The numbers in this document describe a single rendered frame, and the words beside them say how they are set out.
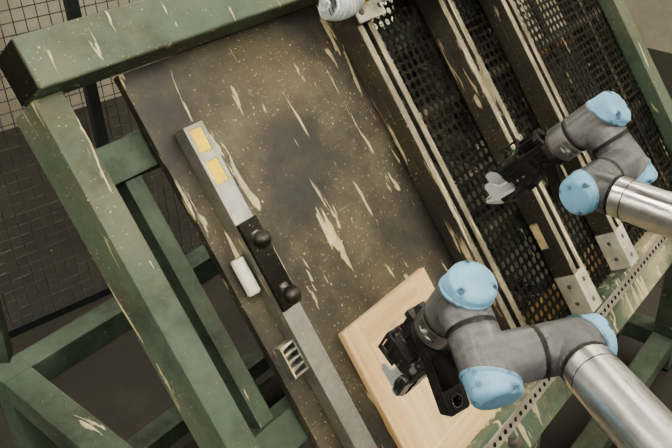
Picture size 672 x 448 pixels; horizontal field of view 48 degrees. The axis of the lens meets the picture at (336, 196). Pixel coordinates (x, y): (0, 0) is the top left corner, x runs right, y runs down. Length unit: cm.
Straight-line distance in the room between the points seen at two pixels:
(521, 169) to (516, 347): 61
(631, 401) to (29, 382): 182
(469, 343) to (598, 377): 17
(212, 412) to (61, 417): 89
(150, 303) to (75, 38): 49
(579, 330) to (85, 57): 94
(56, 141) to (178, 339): 41
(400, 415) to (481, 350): 74
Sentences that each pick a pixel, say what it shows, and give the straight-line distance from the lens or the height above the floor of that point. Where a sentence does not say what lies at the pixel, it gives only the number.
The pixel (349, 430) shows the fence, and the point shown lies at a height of 111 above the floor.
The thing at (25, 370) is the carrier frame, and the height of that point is 79.
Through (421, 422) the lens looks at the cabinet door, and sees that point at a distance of 180.
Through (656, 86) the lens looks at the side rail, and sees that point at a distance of 302.
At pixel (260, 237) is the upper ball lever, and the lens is 141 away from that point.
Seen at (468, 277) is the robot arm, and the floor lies 168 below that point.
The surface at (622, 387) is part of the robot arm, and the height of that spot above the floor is 163.
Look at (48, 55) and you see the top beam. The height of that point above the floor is 189.
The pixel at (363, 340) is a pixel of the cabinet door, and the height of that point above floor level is 120.
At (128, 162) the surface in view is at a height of 164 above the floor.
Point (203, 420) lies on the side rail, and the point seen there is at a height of 127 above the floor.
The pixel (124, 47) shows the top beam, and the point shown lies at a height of 187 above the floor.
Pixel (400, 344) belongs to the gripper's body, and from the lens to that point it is 122.
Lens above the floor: 230
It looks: 30 degrees down
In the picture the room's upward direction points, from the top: 3 degrees counter-clockwise
